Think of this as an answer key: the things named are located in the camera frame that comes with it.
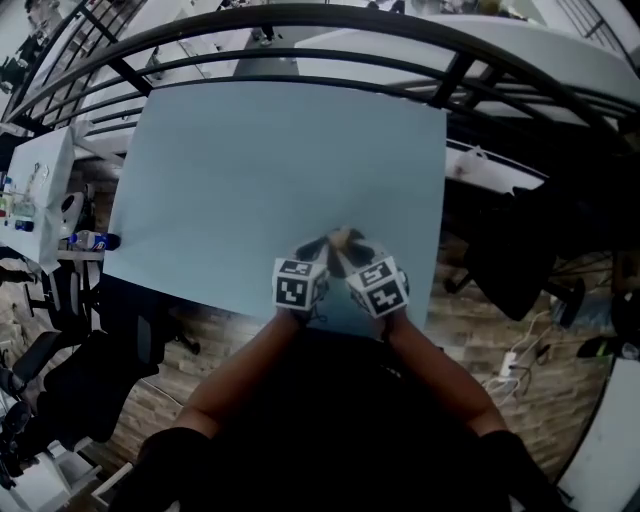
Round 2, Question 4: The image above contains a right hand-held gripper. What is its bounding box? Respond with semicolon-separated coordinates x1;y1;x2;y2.
333;230;411;320

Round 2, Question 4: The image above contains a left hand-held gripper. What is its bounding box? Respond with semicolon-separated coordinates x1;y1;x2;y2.
272;234;335;312

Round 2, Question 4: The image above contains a small brown round dish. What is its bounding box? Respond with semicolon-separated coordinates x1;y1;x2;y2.
327;227;359;254

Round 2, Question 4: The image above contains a person's left forearm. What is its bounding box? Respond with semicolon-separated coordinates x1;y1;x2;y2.
172;307;301;436

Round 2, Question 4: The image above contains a person's right forearm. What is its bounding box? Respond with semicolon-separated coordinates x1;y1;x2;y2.
382;317;509;439

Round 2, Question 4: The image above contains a white plastic bag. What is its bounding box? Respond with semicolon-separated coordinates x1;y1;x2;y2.
452;145;494;179

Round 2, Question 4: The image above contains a black mesh office chair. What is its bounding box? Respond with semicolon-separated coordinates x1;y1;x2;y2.
442;184;640;321

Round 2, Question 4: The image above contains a person's black shirt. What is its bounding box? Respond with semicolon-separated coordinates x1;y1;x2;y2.
112;327;566;512

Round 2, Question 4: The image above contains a black metal railing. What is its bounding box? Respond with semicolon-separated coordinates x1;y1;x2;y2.
0;0;640;156

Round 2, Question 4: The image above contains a black office chair grey lumbar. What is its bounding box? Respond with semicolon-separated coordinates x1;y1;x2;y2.
94;279;201;376

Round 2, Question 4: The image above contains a plastic bottle with blue label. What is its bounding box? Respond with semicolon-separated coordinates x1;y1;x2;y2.
67;230;122;252

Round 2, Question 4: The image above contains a white round appliance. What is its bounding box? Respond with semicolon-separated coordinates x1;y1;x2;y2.
58;192;86;226

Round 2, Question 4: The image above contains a black office chair with headrest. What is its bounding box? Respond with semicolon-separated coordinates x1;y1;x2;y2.
9;329;161;444

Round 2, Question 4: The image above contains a table with white cloth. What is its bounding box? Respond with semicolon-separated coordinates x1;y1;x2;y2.
0;127;76;274

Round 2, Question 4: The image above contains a white desk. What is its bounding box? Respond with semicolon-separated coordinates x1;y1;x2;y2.
555;357;640;512

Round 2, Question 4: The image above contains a white metal rack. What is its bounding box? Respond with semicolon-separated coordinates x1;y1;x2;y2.
0;434;136;512

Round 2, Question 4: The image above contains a white power cable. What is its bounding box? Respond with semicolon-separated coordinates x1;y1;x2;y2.
482;309;551;401

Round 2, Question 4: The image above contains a black chair with grey frame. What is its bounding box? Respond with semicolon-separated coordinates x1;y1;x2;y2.
24;259;101;331

